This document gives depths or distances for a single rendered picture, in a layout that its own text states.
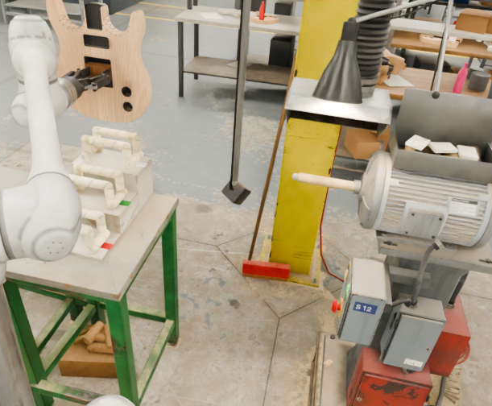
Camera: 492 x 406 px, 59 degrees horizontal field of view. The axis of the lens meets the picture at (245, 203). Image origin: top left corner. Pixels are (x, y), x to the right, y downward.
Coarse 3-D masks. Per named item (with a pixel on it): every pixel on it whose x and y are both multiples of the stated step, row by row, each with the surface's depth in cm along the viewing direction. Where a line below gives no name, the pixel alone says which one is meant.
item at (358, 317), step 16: (352, 272) 127; (368, 272) 127; (384, 272) 128; (352, 288) 121; (368, 288) 122; (384, 288) 122; (352, 304) 122; (368, 304) 121; (384, 304) 120; (352, 320) 125; (368, 320) 124; (352, 336) 129; (368, 336) 127
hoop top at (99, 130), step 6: (96, 126) 172; (96, 132) 171; (102, 132) 171; (108, 132) 170; (114, 132) 170; (120, 132) 170; (126, 132) 170; (120, 138) 170; (126, 138) 169; (132, 138) 169; (138, 138) 169
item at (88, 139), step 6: (84, 138) 164; (90, 138) 164; (96, 138) 164; (102, 138) 164; (96, 144) 164; (102, 144) 164; (108, 144) 163; (114, 144) 163; (120, 144) 162; (126, 144) 162
